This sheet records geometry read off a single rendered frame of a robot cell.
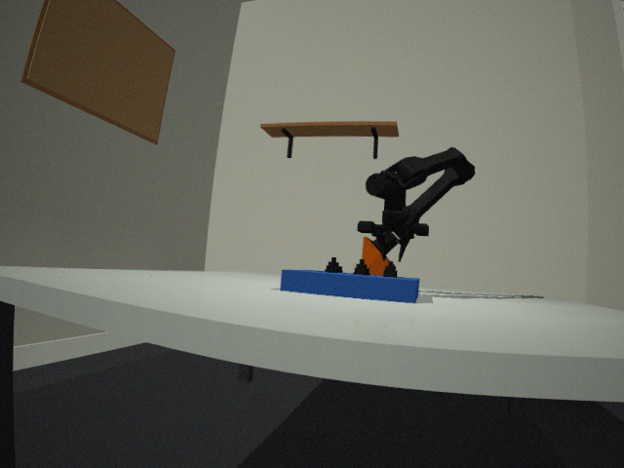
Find blue flat deck plate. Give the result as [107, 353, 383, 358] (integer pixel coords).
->
[280, 257, 419, 303]

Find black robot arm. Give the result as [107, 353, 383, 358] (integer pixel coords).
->
[366, 147, 476, 258]

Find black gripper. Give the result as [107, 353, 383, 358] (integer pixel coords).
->
[358, 201, 429, 261]

